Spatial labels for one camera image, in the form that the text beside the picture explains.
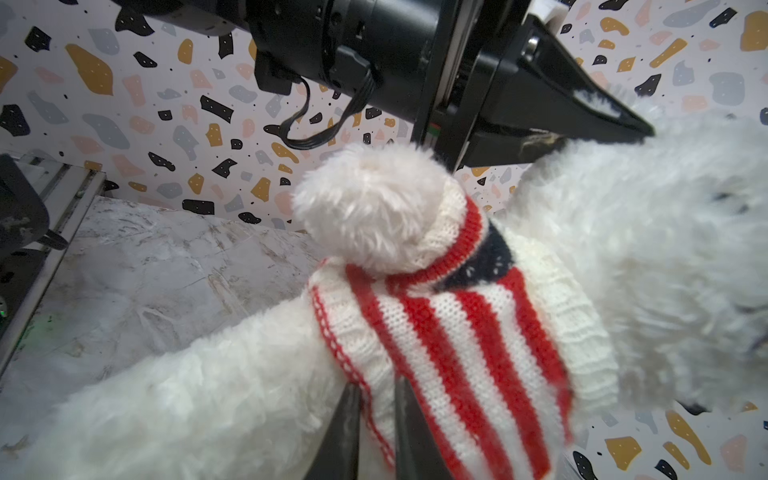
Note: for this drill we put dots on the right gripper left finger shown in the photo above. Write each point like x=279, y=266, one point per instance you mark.
x=337, y=457

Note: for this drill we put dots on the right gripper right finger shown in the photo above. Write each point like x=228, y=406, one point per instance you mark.
x=417, y=454

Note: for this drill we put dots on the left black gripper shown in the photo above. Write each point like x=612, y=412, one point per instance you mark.
x=498, y=88

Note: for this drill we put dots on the red white striped knit sweater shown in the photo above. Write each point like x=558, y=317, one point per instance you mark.
x=498, y=341

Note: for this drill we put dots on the white plush teddy bear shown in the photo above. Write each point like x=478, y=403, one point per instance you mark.
x=179, y=350

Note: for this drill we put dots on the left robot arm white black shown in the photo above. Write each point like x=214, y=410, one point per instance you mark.
x=367, y=50

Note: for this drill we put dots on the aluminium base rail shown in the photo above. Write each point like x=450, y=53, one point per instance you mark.
x=43, y=203

